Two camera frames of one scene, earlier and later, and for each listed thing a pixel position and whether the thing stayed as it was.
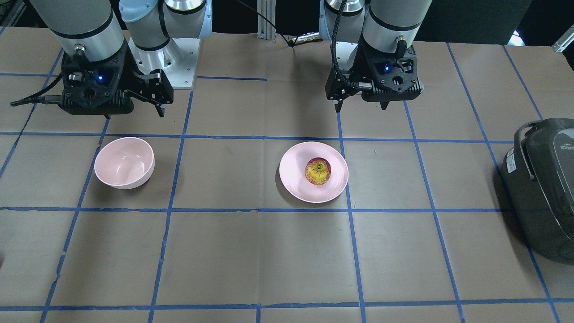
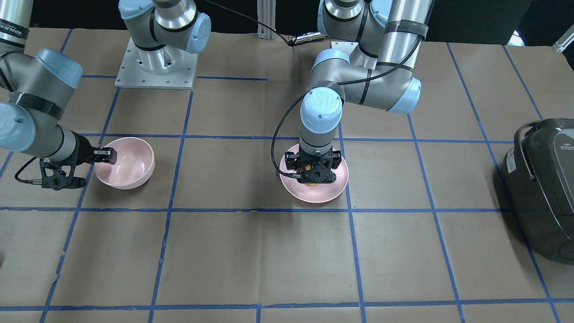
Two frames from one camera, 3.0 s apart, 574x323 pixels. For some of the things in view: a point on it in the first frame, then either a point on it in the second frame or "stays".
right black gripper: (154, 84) -> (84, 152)
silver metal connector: (306, 37) stays
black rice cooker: (538, 185) stays
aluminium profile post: (265, 30) stays
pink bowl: (124, 163) stays
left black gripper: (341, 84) -> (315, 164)
